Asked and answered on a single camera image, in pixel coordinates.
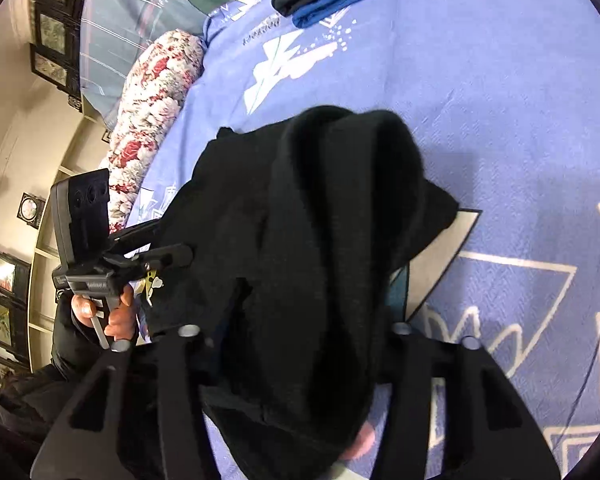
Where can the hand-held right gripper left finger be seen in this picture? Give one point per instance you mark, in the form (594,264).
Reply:
(180,377)

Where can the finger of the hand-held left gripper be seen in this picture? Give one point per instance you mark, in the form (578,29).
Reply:
(135,233)
(155,257)

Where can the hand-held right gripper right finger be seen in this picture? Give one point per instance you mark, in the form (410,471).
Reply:
(411,362)

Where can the black pants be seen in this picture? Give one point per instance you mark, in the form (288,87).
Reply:
(305,260)

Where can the person's left forearm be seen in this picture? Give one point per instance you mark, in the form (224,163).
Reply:
(65,357)

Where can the person's left hand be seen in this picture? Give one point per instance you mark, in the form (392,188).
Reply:
(117,322)

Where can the cream shelf unit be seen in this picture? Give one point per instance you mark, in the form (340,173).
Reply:
(55,240)

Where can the floral bolster pillow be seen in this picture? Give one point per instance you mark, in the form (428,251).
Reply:
(150,105)

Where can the dark wooden panelled headboard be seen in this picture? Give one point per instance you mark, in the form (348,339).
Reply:
(55,25)

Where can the grey striped pillow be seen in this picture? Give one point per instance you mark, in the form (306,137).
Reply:
(125,15)

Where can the purple printed bedsheet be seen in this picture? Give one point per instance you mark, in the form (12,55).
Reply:
(505,110)

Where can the small framed wall picture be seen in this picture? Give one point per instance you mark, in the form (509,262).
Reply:
(31,210)

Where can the dark framed wall picture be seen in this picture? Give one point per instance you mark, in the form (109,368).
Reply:
(2,267)
(5,322)

